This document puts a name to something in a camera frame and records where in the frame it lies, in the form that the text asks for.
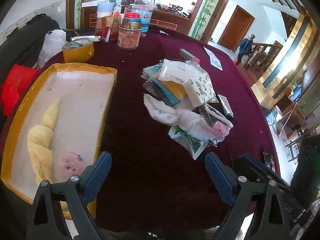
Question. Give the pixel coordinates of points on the white twisted towel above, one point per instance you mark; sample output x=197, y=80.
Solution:
x=188, y=121

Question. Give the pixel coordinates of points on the bagged yellow blue sponges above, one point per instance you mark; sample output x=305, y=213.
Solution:
x=169, y=93

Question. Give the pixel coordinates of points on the red yellow carton box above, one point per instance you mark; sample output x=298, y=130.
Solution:
x=107, y=27

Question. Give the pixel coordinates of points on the silver cream tube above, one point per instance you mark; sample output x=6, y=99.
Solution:
x=226, y=107

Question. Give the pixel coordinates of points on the beige sealed pouch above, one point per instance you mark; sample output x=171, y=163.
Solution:
x=178, y=72

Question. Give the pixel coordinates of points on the grey red small box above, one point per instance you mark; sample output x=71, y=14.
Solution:
x=187, y=56

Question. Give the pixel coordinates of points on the bagged pink cloth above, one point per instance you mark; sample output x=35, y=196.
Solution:
x=219, y=125

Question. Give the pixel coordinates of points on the pink fluffy sponge toy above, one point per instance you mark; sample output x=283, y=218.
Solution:
x=69, y=164

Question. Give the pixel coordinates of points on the white plastic bag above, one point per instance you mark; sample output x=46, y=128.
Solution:
x=52, y=45

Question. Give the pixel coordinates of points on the red-lidded snack jar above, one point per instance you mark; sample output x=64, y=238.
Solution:
x=129, y=31

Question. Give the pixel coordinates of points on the brown wooden door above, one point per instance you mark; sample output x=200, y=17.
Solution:
x=236, y=28

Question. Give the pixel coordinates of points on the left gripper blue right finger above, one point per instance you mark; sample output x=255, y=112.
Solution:
x=222, y=177

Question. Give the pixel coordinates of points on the pale yellow towel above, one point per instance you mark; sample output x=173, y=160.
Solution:
x=38, y=141

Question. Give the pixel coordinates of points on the green white sachet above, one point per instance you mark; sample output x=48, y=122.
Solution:
x=194, y=146

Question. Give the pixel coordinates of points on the red plastic bag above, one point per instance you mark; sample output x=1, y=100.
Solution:
x=18, y=79

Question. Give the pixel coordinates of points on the smartphone on table edge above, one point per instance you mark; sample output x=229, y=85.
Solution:
x=269, y=161

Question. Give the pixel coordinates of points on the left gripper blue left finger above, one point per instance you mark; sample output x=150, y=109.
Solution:
x=96, y=176

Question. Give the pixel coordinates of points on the yellow packing tape roll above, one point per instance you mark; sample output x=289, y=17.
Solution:
x=78, y=51

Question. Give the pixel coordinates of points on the banana print tissue pack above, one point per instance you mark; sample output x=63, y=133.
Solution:
x=199, y=90

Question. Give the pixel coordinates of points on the white leaflet on table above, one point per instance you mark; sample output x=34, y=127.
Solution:
x=214, y=61

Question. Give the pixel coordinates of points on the person in blue jacket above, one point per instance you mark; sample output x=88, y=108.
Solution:
x=245, y=48

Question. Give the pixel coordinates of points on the yellow-rimmed cardboard tray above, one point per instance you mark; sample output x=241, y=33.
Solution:
x=84, y=92

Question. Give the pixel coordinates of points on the maroon tablecloth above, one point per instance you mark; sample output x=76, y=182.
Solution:
x=154, y=183

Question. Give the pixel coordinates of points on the clear tall plastic jar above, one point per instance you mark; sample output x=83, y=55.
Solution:
x=145, y=9

